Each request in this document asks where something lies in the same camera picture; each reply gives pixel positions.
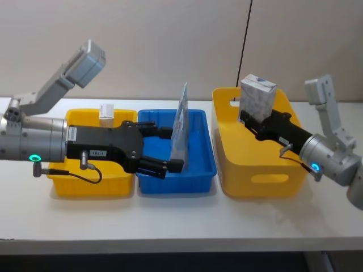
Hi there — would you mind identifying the thin dark gripper cable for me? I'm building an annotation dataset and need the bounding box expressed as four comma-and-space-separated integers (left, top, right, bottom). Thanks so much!
278, 143, 323, 182
32, 151, 103, 185

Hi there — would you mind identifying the thin dark right gripper cable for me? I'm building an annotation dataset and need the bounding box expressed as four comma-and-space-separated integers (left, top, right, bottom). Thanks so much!
278, 143, 323, 182

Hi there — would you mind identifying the thin dark left gripper cable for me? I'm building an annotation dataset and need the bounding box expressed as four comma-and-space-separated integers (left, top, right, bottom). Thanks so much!
32, 151, 103, 185

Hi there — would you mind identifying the small white and tan box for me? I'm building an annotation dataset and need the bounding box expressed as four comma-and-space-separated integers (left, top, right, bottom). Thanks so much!
98, 103, 116, 128

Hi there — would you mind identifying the clear printed packet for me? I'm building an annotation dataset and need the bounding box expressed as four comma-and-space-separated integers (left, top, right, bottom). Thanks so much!
170, 82, 191, 172

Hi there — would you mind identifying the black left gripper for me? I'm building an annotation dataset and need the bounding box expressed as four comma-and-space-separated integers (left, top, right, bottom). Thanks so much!
66, 120, 185, 180

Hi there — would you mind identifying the shallow yellow plastic bin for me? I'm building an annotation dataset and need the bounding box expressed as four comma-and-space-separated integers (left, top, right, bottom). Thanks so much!
47, 108, 138, 198

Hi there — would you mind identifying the black cable on wall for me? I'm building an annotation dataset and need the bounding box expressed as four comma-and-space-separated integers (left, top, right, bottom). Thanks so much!
234, 0, 254, 102

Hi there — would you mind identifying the blue plastic bin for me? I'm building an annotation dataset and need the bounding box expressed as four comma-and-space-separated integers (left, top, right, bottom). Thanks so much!
136, 108, 218, 195

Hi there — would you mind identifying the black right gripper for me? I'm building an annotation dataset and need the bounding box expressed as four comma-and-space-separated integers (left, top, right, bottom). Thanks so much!
239, 109, 313, 156

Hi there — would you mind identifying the white printed carton box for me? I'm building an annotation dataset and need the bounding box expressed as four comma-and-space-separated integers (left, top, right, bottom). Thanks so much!
237, 74, 277, 125

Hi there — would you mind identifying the tall yellow bin with handles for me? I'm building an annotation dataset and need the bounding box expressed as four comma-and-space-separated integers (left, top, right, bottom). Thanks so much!
212, 87, 310, 198

